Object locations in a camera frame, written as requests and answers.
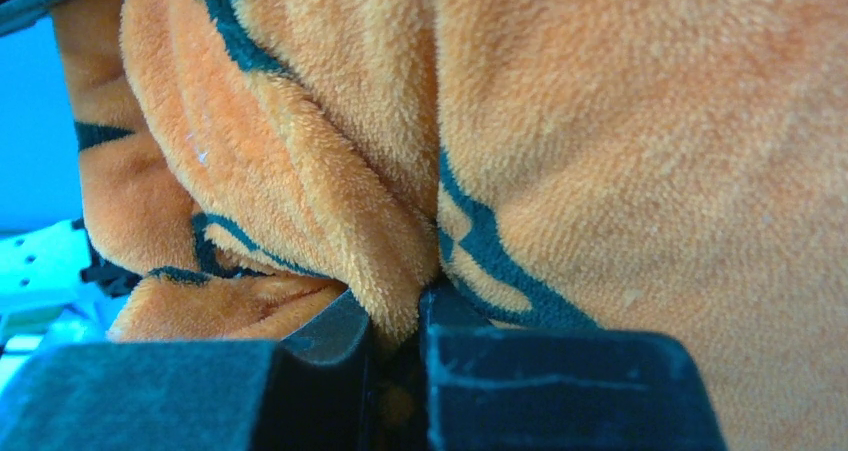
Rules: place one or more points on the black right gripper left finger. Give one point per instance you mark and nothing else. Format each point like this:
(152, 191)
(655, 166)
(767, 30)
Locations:
(307, 391)

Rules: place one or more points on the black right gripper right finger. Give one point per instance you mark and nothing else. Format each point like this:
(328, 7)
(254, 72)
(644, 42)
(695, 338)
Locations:
(491, 388)

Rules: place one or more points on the orange patterned pillowcase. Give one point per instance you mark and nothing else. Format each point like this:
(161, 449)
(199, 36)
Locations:
(668, 165)

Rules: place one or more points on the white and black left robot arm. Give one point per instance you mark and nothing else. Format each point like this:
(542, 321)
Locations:
(56, 290)

